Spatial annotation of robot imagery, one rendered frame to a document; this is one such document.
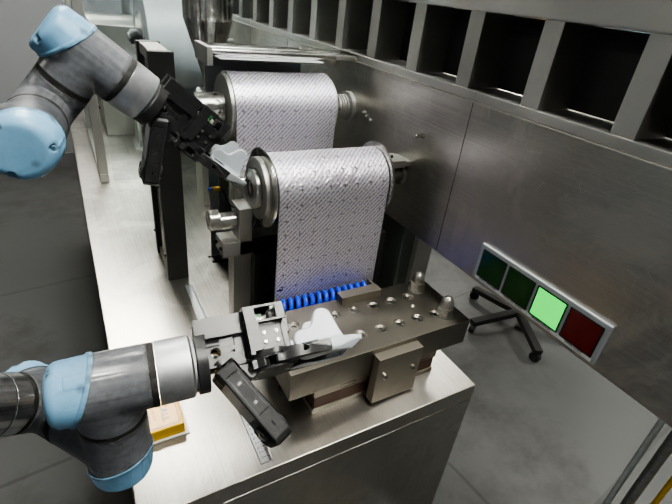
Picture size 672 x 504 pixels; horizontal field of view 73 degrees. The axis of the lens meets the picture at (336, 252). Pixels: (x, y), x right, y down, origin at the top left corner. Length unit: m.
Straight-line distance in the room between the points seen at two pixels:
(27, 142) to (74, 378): 0.26
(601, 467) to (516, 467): 0.37
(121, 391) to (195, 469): 0.31
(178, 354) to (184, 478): 0.31
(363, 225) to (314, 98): 0.31
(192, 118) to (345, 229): 0.35
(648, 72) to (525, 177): 0.21
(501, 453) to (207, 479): 1.54
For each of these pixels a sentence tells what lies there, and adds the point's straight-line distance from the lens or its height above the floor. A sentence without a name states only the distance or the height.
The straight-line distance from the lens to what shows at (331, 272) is 0.94.
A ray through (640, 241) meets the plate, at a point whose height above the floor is 1.34.
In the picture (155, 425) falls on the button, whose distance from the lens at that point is 0.86.
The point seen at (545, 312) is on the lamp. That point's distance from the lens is 0.79.
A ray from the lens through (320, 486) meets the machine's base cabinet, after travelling 0.94.
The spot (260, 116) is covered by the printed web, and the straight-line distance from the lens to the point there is 1.01.
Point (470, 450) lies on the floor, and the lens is 2.12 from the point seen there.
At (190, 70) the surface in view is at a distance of 1.78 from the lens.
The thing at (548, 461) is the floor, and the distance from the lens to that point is 2.23.
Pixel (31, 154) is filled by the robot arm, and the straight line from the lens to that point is 0.61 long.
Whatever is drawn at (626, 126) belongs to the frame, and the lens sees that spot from 0.70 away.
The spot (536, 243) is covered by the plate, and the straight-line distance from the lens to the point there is 0.78.
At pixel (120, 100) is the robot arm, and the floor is 1.41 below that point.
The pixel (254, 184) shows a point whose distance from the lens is 0.82.
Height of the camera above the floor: 1.58
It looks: 30 degrees down
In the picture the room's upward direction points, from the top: 7 degrees clockwise
